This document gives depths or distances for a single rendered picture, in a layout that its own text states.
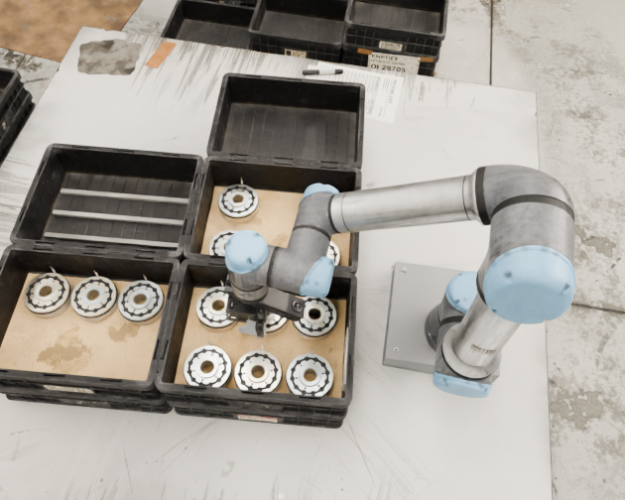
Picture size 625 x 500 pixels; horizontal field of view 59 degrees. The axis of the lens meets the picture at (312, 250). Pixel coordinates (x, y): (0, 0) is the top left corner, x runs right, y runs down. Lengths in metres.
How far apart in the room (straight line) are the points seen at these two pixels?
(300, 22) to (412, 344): 1.73
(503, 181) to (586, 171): 2.06
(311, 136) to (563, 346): 1.34
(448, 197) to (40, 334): 0.95
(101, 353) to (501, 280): 0.90
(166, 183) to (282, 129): 0.36
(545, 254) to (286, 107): 1.07
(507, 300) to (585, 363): 1.62
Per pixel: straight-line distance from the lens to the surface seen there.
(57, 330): 1.41
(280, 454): 1.36
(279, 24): 2.70
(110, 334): 1.36
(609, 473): 2.34
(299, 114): 1.67
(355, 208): 0.99
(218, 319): 1.29
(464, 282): 1.23
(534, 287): 0.79
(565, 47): 3.53
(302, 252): 0.98
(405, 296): 1.45
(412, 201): 0.94
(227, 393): 1.16
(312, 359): 1.25
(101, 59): 2.12
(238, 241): 0.98
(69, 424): 1.47
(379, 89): 1.95
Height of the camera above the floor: 2.04
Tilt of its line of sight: 60 degrees down
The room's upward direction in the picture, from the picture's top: 4 degrees clockwise
